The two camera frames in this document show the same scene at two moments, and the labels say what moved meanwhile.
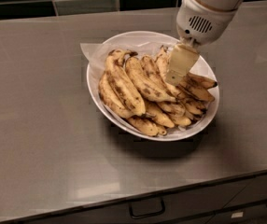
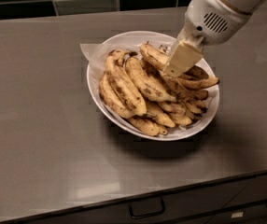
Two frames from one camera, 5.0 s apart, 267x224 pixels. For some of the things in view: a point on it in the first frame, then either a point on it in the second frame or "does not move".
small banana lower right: x=179 y=119 does not move
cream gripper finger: x=181 y=61 does not move
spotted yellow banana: x=198 y=93 → x=158 y=60
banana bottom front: x=147 y=126 does not move
